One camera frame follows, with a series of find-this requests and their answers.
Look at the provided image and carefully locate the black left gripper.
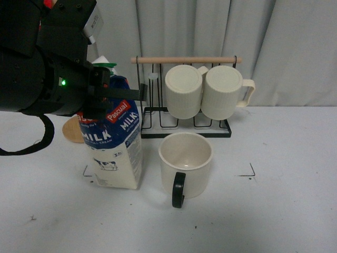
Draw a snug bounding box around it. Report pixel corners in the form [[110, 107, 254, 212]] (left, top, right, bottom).
[[34, 1, 148, 117]]

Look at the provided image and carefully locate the blue white milk carton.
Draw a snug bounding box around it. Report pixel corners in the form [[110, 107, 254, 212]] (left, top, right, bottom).
[[76, 55, 143, 190]]

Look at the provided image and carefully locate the cream mug black handle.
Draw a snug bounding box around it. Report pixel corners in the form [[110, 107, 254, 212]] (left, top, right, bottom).
[[158, 132, 213, 208]]

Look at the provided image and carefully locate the cream ribbed mug left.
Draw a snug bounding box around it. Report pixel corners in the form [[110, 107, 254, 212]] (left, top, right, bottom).
[[165, 65, 209, 119]]

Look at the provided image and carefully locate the cream ribbed mug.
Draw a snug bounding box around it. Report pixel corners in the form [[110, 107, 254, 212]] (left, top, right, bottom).
[[165, 65, 209, 119], [201, 65, 255, 120]]

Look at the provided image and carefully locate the wooden mug tree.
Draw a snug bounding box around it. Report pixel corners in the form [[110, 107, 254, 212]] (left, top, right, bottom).
[[62, 116, 84, 143]]

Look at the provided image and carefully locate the cream ribbed mug right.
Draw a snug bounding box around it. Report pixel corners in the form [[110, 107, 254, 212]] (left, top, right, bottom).
[[201, 65, 255, 120]]

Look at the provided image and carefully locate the red enamel mug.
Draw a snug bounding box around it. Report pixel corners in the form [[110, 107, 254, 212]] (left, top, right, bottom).
[[38, 0, 57, 30]]

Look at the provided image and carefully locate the black wire cup rack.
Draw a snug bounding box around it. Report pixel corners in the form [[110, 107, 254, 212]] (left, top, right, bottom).
[[131, 55, 242, 139]]

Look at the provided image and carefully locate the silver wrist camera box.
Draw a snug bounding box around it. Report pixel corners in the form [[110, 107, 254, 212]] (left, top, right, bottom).
[[83, 5, 104, 45]]

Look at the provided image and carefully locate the black cable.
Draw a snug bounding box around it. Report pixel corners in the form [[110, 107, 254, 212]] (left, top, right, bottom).
[[0, 113, 55, 157]]

